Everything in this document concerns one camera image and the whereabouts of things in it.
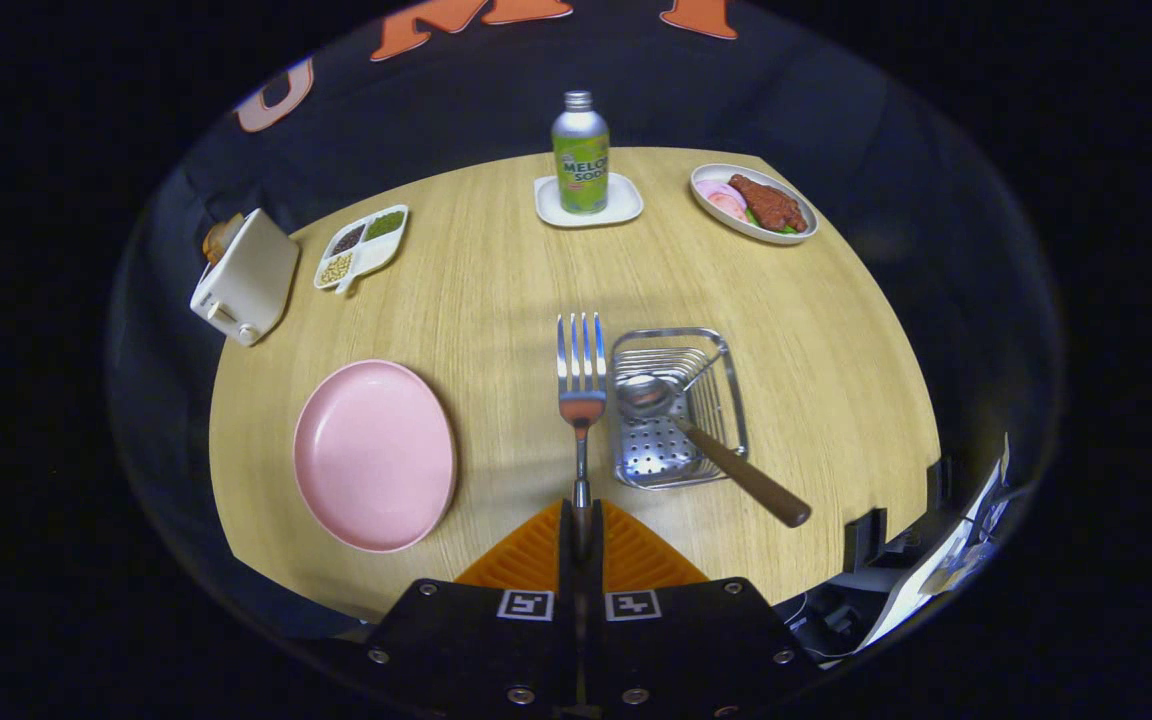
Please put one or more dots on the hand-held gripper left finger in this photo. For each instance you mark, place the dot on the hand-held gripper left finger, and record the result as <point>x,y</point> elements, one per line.
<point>568,600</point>

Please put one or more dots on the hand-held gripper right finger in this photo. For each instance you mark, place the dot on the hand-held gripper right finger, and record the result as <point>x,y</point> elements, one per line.
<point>598,600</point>

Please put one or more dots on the pink round plate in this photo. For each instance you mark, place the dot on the pink round plate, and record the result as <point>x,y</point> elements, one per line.
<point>376,455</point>

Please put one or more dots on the black stand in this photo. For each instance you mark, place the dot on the black stand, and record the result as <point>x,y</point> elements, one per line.
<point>864,540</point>

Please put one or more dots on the white square coaster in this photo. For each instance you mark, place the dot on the white square coaster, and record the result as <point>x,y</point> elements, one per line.
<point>626,205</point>

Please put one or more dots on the white divided bean dish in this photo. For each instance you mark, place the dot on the white divided bean dish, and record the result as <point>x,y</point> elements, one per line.
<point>368,255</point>

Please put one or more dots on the white oval food plate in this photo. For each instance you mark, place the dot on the white oval food plate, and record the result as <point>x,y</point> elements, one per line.
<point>711,205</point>

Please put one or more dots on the pink ham slices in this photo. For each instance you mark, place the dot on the pink ham slices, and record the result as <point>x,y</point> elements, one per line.
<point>721,198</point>

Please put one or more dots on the red-brown meat piece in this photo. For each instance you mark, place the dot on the red-brown meat piece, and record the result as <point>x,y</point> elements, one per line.
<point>768,205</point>

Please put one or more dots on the green soda bottle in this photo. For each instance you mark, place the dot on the green soda bottle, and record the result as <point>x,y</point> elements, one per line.
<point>581,160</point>

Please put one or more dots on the white toaster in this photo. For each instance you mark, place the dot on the white toaster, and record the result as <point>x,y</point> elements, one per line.
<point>251,280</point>

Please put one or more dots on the brown toast slice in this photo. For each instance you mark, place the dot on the brown toast slice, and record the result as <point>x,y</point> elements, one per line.
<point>220,238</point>

